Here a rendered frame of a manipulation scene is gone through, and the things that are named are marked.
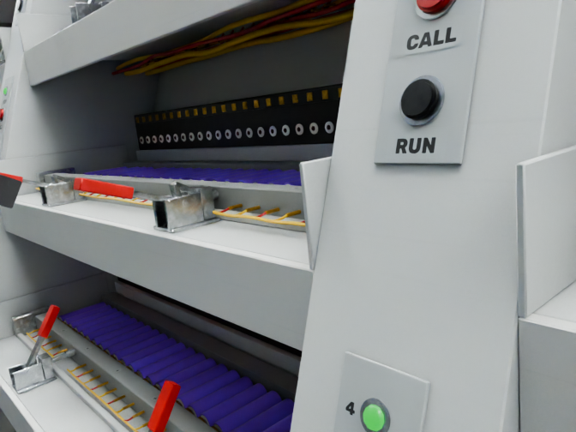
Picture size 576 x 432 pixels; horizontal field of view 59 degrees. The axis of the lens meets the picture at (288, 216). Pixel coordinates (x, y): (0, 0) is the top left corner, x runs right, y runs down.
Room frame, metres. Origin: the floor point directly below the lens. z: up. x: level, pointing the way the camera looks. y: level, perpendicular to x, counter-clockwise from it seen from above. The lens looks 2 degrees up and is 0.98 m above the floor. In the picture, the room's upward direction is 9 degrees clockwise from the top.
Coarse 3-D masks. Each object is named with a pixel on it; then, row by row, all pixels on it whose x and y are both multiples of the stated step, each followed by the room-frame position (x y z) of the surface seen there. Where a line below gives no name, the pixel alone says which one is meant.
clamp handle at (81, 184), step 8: (80, 184) 0.31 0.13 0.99; (88, 184) 0.32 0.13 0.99; (96, 184) 0.32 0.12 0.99; (104, 184) 0.32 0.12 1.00; (112, 184) 0.33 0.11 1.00; (176, 184) 0.36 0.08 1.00; (88, 192) 0.33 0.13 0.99; (96, 192) 0.32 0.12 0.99; (104, 192) 0.32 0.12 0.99; (112, 192) 0.33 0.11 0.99; (120, 192) 0.33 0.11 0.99; (128, 192) 0.33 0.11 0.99; (136, 192) 0.34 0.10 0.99; (176, 192) 0.36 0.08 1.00; (152, 200) 0.35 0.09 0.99; (160, 200) 0.35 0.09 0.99
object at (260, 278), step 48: (48, 240) 0.55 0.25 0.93; (96, 240) 0.44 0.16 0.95; (144, 240) 0.37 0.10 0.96; (192, 240) 0.32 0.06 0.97; (240, 240) 0.31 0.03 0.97; (288, 240) 0.30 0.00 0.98; (192, 288) 0.33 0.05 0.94; (240, 288) 0.28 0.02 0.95; (288, 288) 0.25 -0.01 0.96; (288, 336) 0.26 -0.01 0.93
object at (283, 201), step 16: (48, 176) 0.68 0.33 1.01; (64, 176) 0.64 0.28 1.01; (80, 176) 0.61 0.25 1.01; (96, 176) 0.59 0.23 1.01; (112, 176) 0.56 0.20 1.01; (144, 192) 0.48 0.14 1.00; (160, 192) 0.45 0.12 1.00; (224, 192) 0.38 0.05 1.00; (240, 192) 0.36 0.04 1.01; (256, 192) 0.35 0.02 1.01; (272, 192) 0.33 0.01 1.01; (288, 192) 0.32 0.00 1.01; (224, 208) 0.38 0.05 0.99; (240, 208) 0.37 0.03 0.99; (256, 208) 0.35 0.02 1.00; (272, 208) 0.34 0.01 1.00; (288, 208) 0.33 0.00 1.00; (288, 224) 0.30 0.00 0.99; (304, 224) 0.29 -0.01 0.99
